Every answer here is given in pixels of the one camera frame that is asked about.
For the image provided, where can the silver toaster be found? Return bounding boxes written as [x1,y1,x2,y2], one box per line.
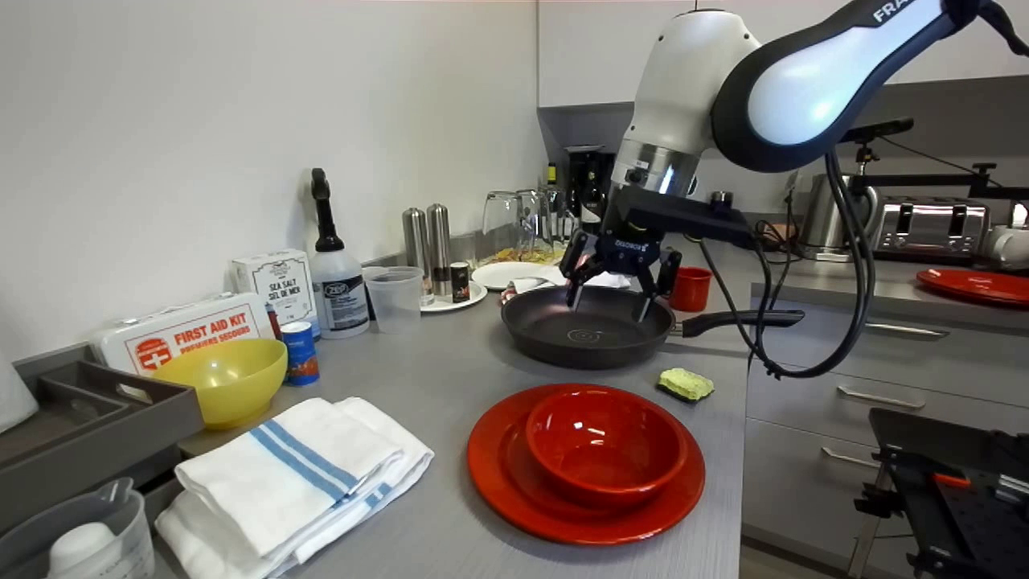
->
[871,197,990,265]

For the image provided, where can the black countertop appliance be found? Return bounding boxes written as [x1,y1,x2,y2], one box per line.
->
[541,144,616,232]

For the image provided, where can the steel shaker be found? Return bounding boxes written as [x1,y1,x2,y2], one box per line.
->
[403,204,427,270]
[425,198,452,299]

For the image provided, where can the small white plate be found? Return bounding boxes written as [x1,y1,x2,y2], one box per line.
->
[414,279,493,318]

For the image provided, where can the yellow-green bowl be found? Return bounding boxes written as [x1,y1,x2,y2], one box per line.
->
[149,337,293,434]

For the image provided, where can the red plate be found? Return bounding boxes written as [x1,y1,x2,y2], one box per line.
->
[912,262,1029,310]
[463,383,709,548]

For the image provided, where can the black frying pan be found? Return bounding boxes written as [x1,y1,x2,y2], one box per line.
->
[498,281,808,372]

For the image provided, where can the red bowl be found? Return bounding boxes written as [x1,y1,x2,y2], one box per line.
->
[524,383,693,510]

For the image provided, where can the small white printed box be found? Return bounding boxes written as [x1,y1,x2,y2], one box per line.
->
[229,248,318,331]

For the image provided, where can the black camera stand base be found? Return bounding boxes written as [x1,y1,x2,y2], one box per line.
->
[851,405,1029,579]

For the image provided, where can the red cup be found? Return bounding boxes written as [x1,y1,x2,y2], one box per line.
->
[666,262,713,316]

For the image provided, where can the spray bottle with black nozzle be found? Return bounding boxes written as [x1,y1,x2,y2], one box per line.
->
[306,162,378,337]

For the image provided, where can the clear measuring jug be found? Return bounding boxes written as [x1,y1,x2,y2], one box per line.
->
[0,477,158,579]

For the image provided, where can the grey kitchen drawer cabinet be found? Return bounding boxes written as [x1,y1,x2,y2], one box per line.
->
[742,253,1029,566]

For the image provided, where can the large white plate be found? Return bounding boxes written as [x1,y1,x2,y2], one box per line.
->
[468,258,571,295]

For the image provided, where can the yellow-green sponge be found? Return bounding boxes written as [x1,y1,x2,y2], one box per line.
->
[655,362,717,405]

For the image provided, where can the white first aid kit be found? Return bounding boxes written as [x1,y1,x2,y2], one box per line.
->
[91,288,279,378]

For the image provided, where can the grey tray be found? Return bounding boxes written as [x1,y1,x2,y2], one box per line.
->
[0,343,205,533]

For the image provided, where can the steel kettle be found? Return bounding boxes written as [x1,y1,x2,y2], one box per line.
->
[800,173,881,259]

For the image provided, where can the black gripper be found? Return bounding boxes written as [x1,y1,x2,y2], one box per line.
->
[557,228,685,325]

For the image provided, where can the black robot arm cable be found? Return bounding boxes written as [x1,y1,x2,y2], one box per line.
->
[693,146,879,383]

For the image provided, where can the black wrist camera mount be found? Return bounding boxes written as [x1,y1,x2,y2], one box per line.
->
[607,184,756,248]

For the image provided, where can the yellow patterned placemat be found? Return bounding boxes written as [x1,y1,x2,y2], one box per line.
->
[486,242,571,270]

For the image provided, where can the small blue cup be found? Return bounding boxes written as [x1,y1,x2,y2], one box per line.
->
[275,318,325,390]

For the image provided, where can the white towel with blue stripes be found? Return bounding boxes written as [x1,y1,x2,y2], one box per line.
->
[150,395,437,579]

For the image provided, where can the clear plastic container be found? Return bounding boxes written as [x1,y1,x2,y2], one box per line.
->
[361,262,427,325]

